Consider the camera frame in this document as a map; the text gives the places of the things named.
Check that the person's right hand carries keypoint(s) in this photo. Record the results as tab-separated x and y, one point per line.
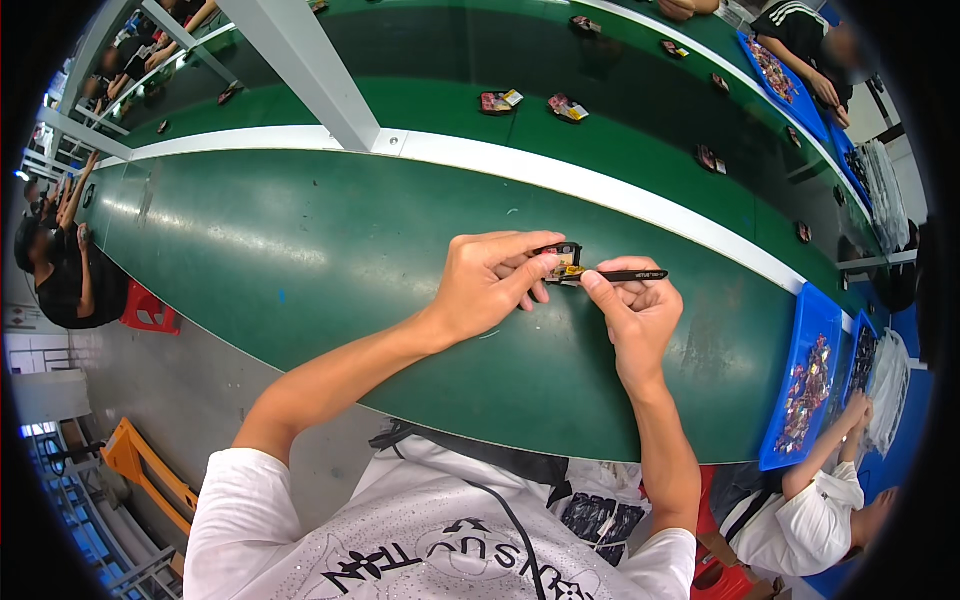
645	322

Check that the person's left hand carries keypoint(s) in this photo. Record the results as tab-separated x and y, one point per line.
469	289

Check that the black tweezers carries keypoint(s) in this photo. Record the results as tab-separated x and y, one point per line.
637	275

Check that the small black electronic assembly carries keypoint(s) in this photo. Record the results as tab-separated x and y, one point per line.
564	255

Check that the blue tray of parts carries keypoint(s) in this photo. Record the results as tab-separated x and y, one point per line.
806	375
780	79
851	169
862	360

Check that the cardboard box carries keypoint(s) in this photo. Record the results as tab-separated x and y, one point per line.
731	551

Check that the stack of clear bags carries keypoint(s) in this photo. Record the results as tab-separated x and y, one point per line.
889	390
885	195

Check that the person's body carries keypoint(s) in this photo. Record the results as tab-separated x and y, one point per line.
420	540

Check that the red plastic stool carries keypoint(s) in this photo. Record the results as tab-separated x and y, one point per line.
150	309
712	577

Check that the orange pallet jack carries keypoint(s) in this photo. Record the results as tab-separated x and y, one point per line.
146	472

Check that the white cabinet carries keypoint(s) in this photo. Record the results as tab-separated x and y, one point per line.
49	394

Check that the metal rack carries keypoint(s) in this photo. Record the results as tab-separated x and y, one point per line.
90	525

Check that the white conveyor divider rail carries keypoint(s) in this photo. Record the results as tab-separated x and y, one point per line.
525	169

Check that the white metal post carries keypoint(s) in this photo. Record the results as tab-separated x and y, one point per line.
307	67

